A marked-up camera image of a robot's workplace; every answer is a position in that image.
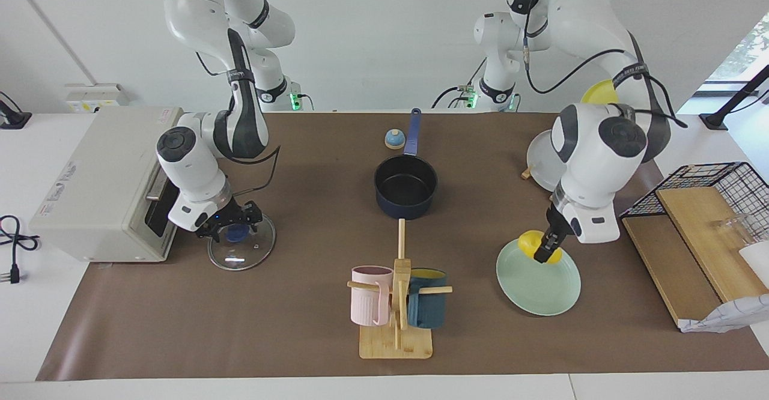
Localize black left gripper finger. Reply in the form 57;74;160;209
533;235;560;265

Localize glass lid with blue knob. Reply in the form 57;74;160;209
207;210;277;271

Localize pale green plate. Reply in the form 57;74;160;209
496;236;582;317

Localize grey plate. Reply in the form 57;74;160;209
526;130;568;193

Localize yellow plate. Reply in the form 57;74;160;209
580;79;619;105

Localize brown table mat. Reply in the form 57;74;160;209
36;112;769;381

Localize dark teal mug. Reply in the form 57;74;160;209
407;267;448;330

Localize beige toaster oven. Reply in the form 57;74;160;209
29;107;205;264

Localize pink ribbed mug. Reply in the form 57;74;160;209
350;265;394;327

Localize light wooden board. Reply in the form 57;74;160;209
655;187;769;305

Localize dark blue saucepan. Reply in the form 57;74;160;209
374;108;439;220

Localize wooden mug tree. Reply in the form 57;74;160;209
347;219;453;360

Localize clear glass cup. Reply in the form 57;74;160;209
712;214;762;252

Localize white patterned cloth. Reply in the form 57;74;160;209
679;294;769;333

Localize black clamp stand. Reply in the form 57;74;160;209
699;64;769;130

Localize white cup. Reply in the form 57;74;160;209
739;241;769;288

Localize bright window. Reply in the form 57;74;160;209
697;13;769;97

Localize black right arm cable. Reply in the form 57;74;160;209
225;145;281;198

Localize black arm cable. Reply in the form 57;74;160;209
225;145;281;198
521;28;688;129

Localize black wire basket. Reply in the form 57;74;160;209
619;162;769;244

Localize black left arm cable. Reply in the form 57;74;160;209
521;28;688;129

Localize black left base cable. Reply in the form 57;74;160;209
431;58;487;110

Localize white wall power strip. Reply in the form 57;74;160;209
65;83;130;114

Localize black power cord with plug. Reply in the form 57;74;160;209
0;215;41;285

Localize black desk mount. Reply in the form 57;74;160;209
0;92;32;130

